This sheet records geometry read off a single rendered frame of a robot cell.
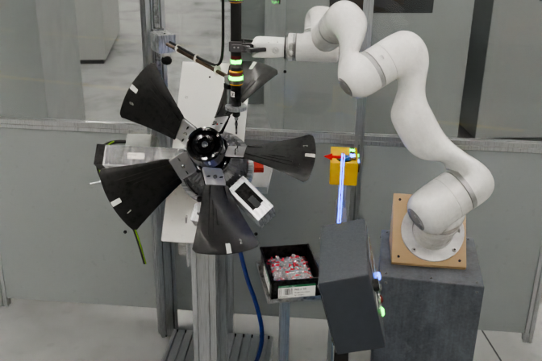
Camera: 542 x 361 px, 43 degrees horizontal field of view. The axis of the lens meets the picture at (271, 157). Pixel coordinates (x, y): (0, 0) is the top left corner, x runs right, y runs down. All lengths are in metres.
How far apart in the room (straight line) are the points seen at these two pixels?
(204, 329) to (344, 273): 1.31
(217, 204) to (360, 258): 0.78
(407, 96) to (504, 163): 1.43
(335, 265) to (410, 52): 0.54
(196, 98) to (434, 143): 1.11
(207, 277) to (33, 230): 1.16
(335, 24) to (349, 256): 0.58
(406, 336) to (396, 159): 1.03
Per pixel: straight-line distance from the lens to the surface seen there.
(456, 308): 2.14
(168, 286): 3.23
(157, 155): 2.40
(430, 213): 1.75
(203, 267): 2.57
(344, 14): 1.73
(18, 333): 3.55
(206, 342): 2.76
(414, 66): 1.70
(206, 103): 2.56
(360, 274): 1.46
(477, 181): 1.79
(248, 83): 2.30
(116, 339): 3.40
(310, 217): 3.12
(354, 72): 1.65
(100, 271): 3.46
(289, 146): 2.26
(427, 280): 2.09
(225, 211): 2.20
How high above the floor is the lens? 2.01
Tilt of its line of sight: 22 degrees down
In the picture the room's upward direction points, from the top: 1 degrees clockwise
